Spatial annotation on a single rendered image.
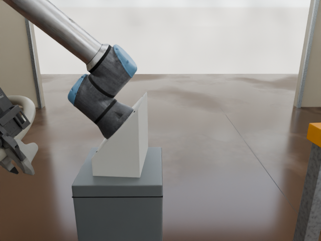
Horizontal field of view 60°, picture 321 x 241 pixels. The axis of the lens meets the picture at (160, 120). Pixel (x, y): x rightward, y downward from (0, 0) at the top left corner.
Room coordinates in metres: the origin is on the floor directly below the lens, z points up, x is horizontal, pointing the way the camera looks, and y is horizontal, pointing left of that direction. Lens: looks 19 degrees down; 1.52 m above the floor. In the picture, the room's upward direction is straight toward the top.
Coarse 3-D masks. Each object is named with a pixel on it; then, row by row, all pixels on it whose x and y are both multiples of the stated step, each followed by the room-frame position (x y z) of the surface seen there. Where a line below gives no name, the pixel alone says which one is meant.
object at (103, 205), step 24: (144, 168) 1.19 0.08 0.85; (72, 192) 1.05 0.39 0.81; (96, 192) 1.04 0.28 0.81; (120, 192) 1.04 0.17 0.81; (144, 192) 1.04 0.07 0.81; (96, 216) 1.04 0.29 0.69; (120, 216) 1.04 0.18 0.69; (144, 216) 1.05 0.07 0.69; (96, 240) 1.04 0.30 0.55; (120, 240) 1.04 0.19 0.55; (144, 240) 1.05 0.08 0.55
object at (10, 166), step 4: (8, 156) 0.59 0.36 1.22; (4, 160) 0.57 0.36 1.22; (8, 160) 0.57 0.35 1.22; (0, 164) 0.57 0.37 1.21; (4, 164) 0.56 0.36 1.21; (8, 164) 0.57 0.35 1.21; (12, 164) 0.58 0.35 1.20; (8, 168) 0.57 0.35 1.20; (12, 168) 0.58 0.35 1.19; (12, 172) 0.57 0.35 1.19; (16, 172) 0.58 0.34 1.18
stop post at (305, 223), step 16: (320, 128) 1.13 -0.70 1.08; (320, 144) 1.11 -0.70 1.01; (320, 160) 1.11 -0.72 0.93; (320, 176) 1.11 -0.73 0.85; (304, 192) 1.17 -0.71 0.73; (320, 192) 1.11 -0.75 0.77; (304, 208) 1.15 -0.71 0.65; (320, 208) 1.11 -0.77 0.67; (304, 224) 1.13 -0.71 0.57; (320, 224) 1.12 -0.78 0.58; (304, 240) 1.11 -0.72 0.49
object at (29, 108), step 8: (8, 96) 0.83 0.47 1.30; (16, 96) 0.81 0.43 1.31; (16, 104) 0.80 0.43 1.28; (24, 104) 0.73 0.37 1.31; (32, 104) 0.73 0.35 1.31; (24, 112) 0.67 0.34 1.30; (32, 112) 0.68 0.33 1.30; (24, 120) 0.63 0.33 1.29; (32, 120) 0.66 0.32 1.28; (16, 136) 0.58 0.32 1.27; (0, 152) 0.53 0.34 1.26; (0, 160) 0.53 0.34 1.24
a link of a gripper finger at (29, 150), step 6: (18, 144) 0.56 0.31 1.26; (24, 144) 0.57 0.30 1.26; (30, 144) 0.58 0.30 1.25; (36, 144) 0.59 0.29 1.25; (6, 150) 0.53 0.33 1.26; (24, 150) 0.56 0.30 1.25; (30, 150) 0.57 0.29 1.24; (36, 150) 0.58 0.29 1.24; (12, 156) 0.54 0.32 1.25; (30, 156) 0.56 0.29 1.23; (18, 162) 0.54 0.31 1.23; (24, 162) 0.54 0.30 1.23; (30, 162) 0.55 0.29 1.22; (24, 168) 0.54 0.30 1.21; (30, 168) 0.55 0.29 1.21; (30, 174) 0.55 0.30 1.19
